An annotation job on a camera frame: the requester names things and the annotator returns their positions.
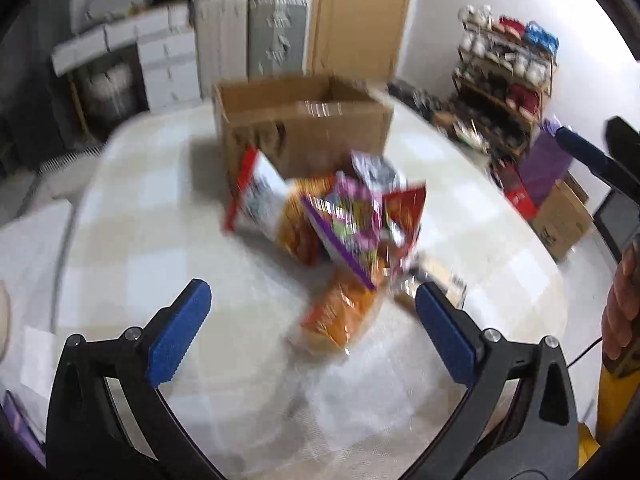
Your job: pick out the red gift bag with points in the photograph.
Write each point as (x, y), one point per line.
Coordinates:
(517, 192)

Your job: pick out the small cardboard box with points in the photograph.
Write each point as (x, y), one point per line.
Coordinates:
(562, 220)

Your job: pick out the white drawer cabinet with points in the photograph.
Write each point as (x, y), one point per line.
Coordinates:
(160, 60)

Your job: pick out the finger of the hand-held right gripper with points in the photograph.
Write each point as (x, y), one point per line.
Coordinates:
(625, 142)
(582, 149)

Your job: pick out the purple snack bag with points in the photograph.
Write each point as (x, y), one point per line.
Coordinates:
(375, 170)
(350, 230)

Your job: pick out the person's right hand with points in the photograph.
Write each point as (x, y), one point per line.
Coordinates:
(622, 310)

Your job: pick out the orange snack bag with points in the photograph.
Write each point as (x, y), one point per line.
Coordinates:
(340, 315)
(295, 225)

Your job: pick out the small silver snack packet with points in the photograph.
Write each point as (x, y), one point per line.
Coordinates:
(440, 272)

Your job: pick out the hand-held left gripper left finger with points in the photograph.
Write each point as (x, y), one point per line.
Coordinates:
(180, 332)

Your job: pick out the wooden shoe rack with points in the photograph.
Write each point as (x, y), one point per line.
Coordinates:
(505, 80)

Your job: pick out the brown cardboard box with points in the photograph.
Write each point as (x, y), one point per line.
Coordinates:
(325, 135)

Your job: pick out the red and white snack bag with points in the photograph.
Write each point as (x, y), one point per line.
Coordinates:
(257, 195)

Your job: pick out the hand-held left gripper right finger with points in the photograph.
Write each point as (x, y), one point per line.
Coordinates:
(445, 332)

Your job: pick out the wooden door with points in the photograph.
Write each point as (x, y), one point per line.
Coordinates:
(360, 15)

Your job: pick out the purple paper bag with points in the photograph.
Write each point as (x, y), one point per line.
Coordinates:
(547, 165)

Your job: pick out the yellow object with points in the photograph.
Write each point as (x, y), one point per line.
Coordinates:
(612, 405)

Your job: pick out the group of shoes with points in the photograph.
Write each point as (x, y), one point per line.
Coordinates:
(417, 100)

